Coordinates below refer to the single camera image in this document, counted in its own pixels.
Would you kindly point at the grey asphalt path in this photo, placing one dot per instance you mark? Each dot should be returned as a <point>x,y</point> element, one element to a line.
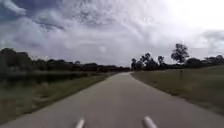
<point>116,100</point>

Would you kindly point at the robot's own part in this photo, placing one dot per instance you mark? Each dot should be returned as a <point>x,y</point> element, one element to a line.
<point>80,123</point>
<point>149,122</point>

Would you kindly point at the tall broad-crowned tree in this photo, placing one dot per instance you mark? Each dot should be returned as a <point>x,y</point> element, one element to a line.
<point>180,53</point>

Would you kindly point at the dark pond water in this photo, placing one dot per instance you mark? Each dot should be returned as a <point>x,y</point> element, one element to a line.
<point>40,77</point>

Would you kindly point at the grass verge beside water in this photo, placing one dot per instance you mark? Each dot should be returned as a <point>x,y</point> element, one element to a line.
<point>43,96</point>

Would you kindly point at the wide grass field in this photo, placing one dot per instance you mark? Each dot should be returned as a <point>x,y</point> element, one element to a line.
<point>186,83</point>

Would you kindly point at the row of trees behind field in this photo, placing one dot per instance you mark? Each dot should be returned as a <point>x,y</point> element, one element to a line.
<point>200,63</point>

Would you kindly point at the dark wood behind pond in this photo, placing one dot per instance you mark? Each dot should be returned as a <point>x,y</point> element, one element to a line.
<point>20,61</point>

